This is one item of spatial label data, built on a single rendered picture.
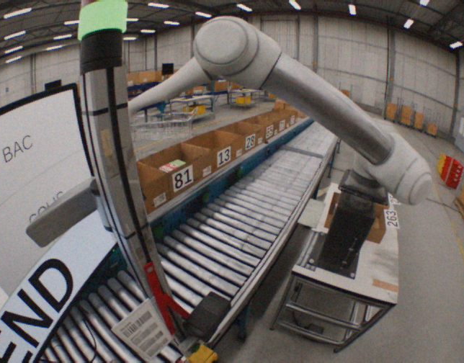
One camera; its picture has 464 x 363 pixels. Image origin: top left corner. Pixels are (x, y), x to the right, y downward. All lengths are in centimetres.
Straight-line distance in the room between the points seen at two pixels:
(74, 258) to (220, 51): 42
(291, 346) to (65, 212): 156
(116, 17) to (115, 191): 17
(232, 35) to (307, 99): 20
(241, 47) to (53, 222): 40
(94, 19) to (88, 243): 32
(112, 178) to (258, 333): 153
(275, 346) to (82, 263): 143
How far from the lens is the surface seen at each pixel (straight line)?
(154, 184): 108
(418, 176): 63
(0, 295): 32
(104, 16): 21
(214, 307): 50
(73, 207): 32
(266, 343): 163
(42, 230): 32
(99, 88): 20
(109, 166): 22
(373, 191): 86
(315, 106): 48
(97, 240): 39
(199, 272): 99
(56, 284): 36
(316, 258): 109
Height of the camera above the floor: 153
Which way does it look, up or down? 29 degrees down
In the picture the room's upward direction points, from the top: 1 degrees clockwise
